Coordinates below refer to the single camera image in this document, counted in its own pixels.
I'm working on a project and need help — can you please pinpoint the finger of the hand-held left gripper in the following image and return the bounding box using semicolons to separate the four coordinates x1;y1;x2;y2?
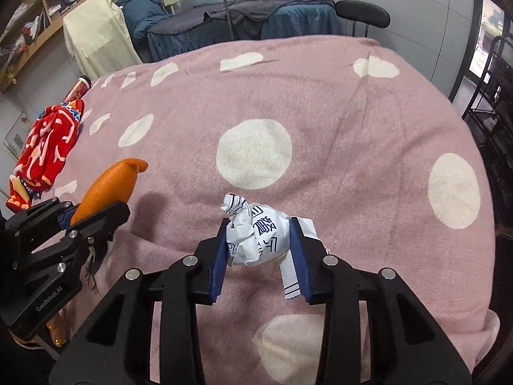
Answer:
56;202;131;277
5;197;80;245

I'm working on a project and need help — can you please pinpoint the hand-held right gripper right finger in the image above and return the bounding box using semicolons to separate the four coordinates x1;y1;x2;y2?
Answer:
288;217;474;385

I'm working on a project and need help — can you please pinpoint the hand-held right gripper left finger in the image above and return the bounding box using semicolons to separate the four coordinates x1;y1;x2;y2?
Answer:
48;220;229;385

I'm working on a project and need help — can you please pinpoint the orange plastic wrapper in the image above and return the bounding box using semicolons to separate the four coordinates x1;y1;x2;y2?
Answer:
71;158;149;225

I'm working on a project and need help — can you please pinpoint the person's left hand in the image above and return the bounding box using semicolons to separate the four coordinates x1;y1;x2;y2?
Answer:
46;315;67;347

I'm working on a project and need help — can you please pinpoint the red patterned cloth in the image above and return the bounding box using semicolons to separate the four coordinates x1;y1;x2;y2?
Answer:
6;99;86;209

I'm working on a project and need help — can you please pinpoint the pink polka dot blanket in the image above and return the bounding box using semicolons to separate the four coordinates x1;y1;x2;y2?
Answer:
6;36;501;385

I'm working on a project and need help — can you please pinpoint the cream towel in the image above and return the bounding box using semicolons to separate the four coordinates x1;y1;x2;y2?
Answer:
63;0;144;81

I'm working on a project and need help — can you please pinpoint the blue quilt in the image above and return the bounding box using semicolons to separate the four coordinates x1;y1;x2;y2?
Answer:
120;0;177;39

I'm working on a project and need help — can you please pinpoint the black rolling cart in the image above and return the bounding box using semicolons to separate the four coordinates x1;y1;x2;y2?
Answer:
461;35;513;169

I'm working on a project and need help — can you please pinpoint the massage bed with blue skirt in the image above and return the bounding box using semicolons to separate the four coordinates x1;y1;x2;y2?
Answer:
146;0;343;63

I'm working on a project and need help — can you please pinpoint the black stool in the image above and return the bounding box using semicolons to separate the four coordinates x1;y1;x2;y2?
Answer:
334;0;391;39

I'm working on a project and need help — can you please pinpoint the grey blanket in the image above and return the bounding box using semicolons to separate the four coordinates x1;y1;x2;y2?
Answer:
148;0;335;37

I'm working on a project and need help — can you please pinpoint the wall poster with code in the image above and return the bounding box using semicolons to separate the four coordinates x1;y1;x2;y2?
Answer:
3;110;35;161

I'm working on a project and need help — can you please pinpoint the wooden wall cabinet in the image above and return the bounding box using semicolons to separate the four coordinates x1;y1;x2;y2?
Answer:
0;0;129;95

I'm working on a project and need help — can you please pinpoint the dark brown strap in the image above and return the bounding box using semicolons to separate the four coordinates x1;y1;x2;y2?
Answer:
222;0;235;41

